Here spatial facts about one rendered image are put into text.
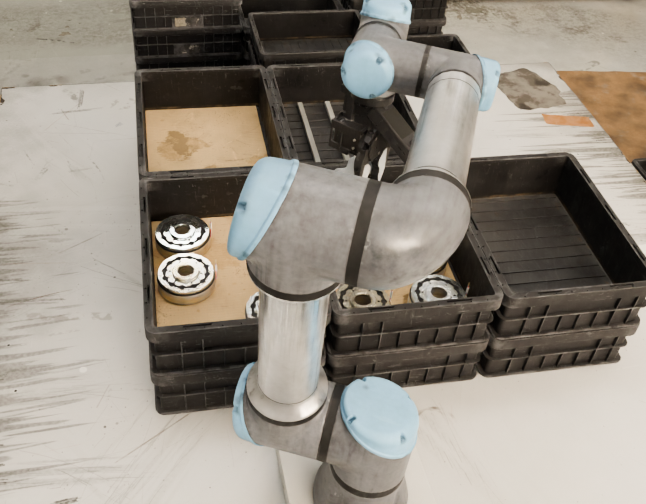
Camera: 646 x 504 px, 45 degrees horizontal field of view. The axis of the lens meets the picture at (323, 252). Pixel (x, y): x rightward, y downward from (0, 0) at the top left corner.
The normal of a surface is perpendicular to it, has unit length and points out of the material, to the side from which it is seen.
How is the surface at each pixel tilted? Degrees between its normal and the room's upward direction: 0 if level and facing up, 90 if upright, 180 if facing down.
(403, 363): 90
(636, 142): 1
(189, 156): 0
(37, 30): 0
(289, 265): 99
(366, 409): 10
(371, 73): 87
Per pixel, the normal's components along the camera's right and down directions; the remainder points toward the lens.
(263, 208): -0.14, -0.05
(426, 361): 0.19, 0.68
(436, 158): 0.00, -0.77
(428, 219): 0.49, -0.25
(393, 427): 0.24, -0.72
